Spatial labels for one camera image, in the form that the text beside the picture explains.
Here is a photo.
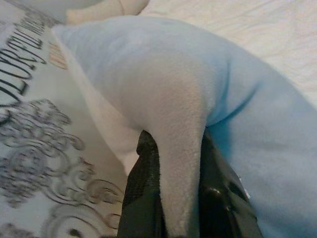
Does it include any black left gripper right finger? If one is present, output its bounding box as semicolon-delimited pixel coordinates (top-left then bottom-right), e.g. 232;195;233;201
198;127;264;238

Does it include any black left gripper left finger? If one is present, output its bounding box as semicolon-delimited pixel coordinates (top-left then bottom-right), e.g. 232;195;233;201
117;130;165;238

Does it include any long cream bolster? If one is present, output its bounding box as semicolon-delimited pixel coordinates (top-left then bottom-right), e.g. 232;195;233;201
65;0;149;24

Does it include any white script print pillow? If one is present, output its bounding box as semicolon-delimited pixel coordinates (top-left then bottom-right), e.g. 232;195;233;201
0;7;129;238

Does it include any pale grey plush pillow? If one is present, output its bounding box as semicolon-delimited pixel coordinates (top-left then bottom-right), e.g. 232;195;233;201
52;16;317;238

